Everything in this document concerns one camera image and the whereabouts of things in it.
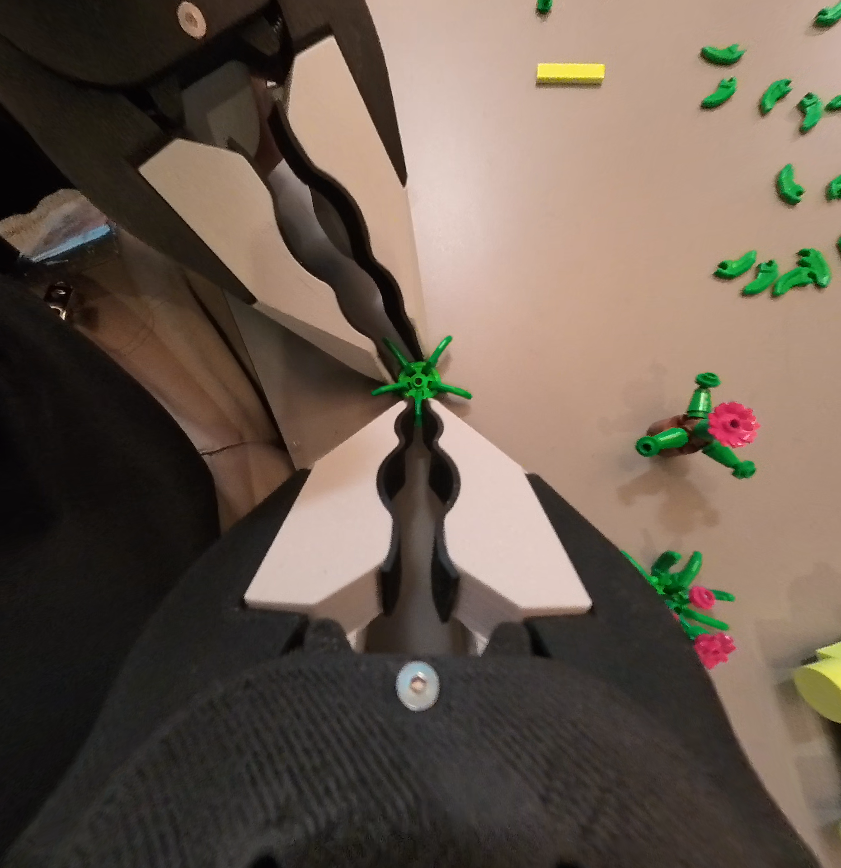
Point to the green toy wheel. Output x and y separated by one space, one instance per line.
410 376

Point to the person's left leg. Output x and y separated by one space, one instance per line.
190 380

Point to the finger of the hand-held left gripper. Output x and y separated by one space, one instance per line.
217 196
352 135

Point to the lime green toy figure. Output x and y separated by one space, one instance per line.
827 688

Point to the yellow flat toy brick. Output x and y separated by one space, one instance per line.
569 74

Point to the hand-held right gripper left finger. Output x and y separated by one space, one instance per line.
332 542

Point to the scatter of green toy leaves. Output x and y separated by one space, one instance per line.
735 266

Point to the toy cactus with pink flower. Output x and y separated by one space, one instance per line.
732 424

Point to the toy bush with pink flowers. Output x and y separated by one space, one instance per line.
715 647

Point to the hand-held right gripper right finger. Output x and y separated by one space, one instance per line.
508 542

